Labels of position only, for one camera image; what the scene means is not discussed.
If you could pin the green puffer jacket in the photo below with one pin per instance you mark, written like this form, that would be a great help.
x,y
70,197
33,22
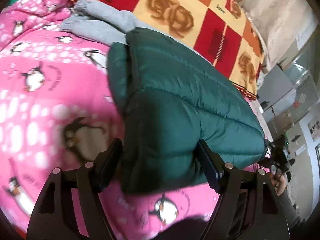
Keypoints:
x,y
169,98

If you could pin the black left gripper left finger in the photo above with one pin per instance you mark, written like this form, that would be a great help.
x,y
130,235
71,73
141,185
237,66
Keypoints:
x,y
53,216

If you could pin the pink penguin bedsheet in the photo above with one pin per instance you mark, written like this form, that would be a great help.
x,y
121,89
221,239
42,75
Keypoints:
x,y
57,110

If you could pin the grey sweater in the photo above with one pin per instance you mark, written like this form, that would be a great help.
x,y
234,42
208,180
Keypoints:
x,y
97,21

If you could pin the red orange rose blanket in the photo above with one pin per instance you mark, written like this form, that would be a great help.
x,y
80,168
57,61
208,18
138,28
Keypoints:
x,y
217,29

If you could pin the beige curtain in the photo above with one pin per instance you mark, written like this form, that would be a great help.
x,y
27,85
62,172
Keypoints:
x,y
279,23

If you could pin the grey sleeved right forearm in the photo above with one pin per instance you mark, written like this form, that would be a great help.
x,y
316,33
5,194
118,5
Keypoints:
x,y
292,217

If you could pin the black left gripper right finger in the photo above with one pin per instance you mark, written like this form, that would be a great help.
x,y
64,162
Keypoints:
x,y
248,206

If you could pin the white cabinet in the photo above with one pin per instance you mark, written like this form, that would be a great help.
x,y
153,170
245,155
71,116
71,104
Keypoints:
x,y
288,94

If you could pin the person's right hand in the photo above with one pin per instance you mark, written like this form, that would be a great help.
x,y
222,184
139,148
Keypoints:
x,y
279,182

